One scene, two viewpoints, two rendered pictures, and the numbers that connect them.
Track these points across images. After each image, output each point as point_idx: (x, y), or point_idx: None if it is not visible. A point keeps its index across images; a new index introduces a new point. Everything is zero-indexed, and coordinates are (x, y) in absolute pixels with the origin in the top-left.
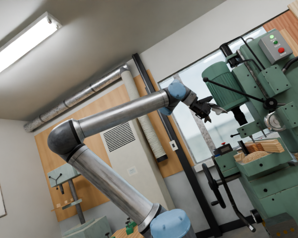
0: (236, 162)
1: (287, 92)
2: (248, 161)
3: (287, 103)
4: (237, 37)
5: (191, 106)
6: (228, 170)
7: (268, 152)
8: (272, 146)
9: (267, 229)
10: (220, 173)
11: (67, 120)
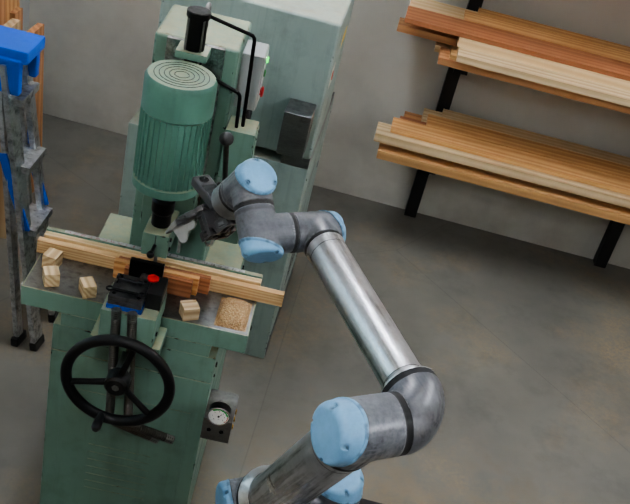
0: (187, 323)
1: None
2: (245, 325)
3: None
4: (250, 33)
5: (235, 224)
6: (162, 340)
7: (233, 297)
8: (266, 294)
9: (226, 426)
10: None
11: (436, 376)
